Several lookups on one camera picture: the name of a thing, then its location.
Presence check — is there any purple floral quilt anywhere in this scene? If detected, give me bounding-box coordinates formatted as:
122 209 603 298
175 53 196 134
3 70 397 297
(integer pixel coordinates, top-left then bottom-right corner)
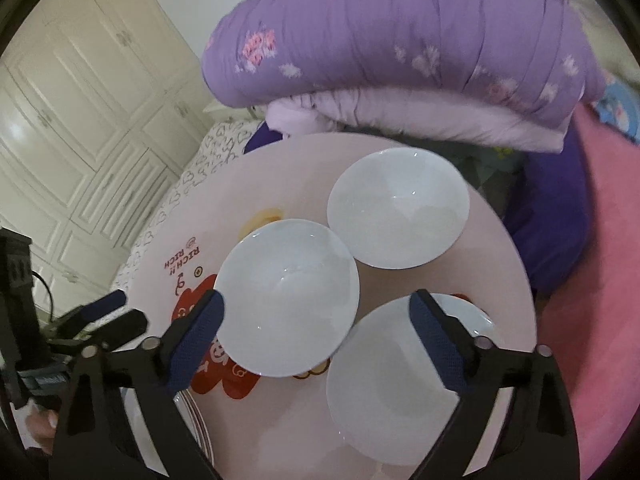
201 0 621 133

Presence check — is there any light pink folded quilt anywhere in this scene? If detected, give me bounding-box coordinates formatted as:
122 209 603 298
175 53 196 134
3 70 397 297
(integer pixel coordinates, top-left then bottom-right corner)
265 87 571 153

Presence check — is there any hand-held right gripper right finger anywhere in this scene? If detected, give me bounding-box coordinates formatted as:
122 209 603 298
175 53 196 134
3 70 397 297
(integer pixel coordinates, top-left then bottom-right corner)
407 289 581 480

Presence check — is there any large white bowl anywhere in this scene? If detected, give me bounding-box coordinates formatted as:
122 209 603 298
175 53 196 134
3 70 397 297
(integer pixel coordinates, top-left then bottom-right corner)
213 218 361 378

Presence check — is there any black cable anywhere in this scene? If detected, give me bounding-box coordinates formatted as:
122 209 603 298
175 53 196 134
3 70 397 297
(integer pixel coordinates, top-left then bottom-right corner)
31 270 57 321

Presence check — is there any person's left hand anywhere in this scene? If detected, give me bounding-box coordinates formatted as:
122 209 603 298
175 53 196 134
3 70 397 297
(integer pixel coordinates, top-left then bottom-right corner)
27 407 63 443

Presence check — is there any blue printed pillow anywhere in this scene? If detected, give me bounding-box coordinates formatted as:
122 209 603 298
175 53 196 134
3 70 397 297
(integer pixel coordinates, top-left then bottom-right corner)
592 67 640 141

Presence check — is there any small white bowl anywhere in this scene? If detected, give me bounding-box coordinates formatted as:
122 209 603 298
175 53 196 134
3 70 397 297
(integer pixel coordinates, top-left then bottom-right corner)
326 294 496 467
326 147 471 268

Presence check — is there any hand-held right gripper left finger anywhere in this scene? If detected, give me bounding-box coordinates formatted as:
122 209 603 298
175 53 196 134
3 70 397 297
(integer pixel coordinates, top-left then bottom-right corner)
49 289 226 480

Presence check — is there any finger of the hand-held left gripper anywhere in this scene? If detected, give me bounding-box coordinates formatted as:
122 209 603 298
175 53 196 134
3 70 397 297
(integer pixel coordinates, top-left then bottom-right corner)
57 290 127 333
50 308 148 356

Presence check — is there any cream bed headboard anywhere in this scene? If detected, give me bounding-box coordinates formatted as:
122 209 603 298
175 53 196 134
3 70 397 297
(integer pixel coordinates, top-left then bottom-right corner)
560 0 640 76

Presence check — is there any round table with printed cover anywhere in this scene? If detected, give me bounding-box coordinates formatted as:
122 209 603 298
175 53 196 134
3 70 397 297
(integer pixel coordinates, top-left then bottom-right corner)
117 132 538 480

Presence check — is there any cream panelled wardrobe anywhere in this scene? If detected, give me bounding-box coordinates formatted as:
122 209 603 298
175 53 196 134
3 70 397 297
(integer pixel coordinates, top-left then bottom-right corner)
0 0 211 321

